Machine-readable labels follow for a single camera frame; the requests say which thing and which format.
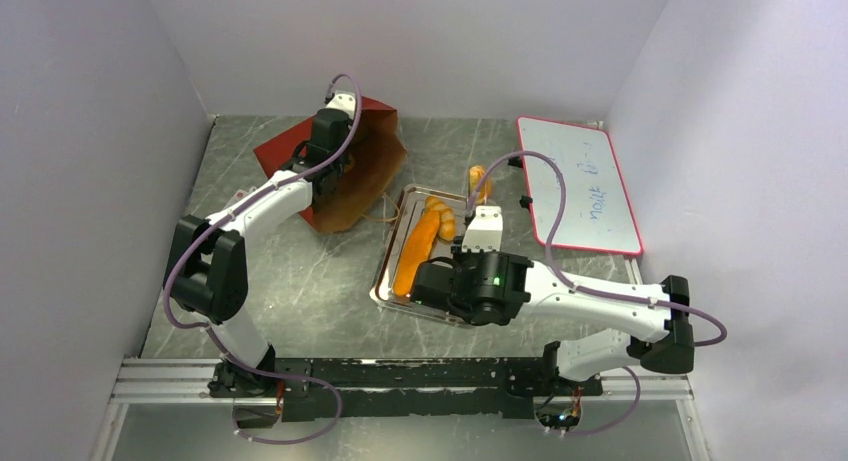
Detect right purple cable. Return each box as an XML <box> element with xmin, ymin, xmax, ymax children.
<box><xmin>464</xmin><ymin>150</ymin><xmax>729</xmax><ymax>441</ymax></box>

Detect silver metal tray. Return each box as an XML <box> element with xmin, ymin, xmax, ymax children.
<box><xmin>370</xmin><ymin>184</ymin><xmax>467</xmax><ymax>326</ymax></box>

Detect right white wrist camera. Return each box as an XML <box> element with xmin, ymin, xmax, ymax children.
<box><xmin>460</xmin><ymin>205</ymin><xmax>504</xmax><ymax>253</ymax></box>

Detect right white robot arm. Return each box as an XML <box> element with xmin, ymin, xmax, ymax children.
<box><xmin>408</xmin><ymin>251</ymin><xmax>695</xmax><ymax>395</ymax></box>

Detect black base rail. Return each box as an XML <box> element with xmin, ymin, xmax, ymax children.
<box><xmin>208</xmin><ymin>356</ymin><xmax>603</xmax><ymax>426</ymax></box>

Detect clear plastic packet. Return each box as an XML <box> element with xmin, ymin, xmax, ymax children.
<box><xmin>227</xmin><ymin>186</ymin><xmax>257</xmax><ymax>205</ymax></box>

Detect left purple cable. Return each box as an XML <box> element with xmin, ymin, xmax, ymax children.
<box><xmin>162</xmin><ymin>73</ymin><xmax>364</xmax><ymax>446</ymax></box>

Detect pink framed whiteboard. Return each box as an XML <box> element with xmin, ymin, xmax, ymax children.
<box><xmin>516</xmin><ymin>116</ymin><xmax>643</xmax><ymax>256</ymax></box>

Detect orange fake croissant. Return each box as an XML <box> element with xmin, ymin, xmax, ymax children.
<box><xmin>426</xmin><ymin>196</ymin><xmax>456</xmax><ymax>242</ymax></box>

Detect long orange fake baguette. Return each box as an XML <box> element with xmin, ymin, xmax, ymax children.
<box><xmin>392</xmin><ymin>211</ymin><xmax>440</xmax><ymax>296</ymax></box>

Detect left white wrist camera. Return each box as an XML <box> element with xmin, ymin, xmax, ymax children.
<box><xmin>325</xmin><ymin>90</ymin><xmax>358</xmax><ymax>119</ymax></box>

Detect purple cable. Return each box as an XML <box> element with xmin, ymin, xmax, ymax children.
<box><xmin>464</xmin><ymin>150</ymin><xmax>729</xmax><ymax>441</ymax></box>
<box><xmin>162</xmin><ymin>73</ymin><xmax>364</xmax><ymax>446</ymax></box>

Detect red paper bag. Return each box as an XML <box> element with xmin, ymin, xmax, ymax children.
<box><xmin>254</xmin><ymin>97</ymin><xmax>407</xmax><ymax>234</ymax></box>

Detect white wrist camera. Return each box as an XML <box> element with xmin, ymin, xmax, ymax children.
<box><xmin>460</xmin><ymin>205</ymin><xmax>504</xmax><ymax>253</ymax></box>
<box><xmin>325</xmin><ymin>90</ymin><xmax>358</xmax><ymax>119</ymax></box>

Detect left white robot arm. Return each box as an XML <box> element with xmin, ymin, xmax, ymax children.
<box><xmin>163</xmin><ymin>106</ymin><xmax>359</xmax><ymax>397</ymax></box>

